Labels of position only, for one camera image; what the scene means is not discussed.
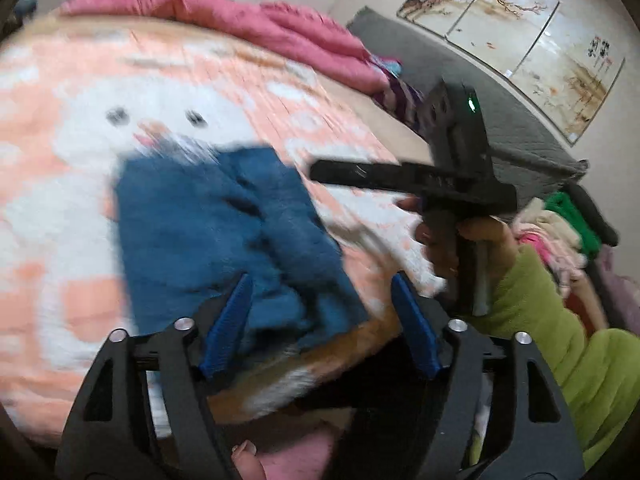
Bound pink cloth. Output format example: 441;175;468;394
520;230;581;288

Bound person's left hand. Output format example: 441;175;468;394
231;440;268;480

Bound multicoloured small cloth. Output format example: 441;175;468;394
372;57;403;78

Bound green cloth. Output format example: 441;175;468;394
542;192;603;256

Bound peach bear printed blanket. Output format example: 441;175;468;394
0;15;446;446

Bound grey padded headboard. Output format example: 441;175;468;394
347;6;591;186

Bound purple striped cloth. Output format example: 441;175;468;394
372;72;426;126

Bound person's right hand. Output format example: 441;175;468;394
397;195;520;281

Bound pink quilt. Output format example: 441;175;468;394
60;0;391;96

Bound blue pants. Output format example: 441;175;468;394
112;145;371;356

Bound cream cloth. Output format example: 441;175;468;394
515;197;586;261

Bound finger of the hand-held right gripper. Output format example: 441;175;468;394
309;159;437;192

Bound tree wall painting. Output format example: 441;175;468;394
397;0;626;146

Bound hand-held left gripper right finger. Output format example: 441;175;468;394
390;271;586;480

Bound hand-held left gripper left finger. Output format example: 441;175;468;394
55;272;253;480

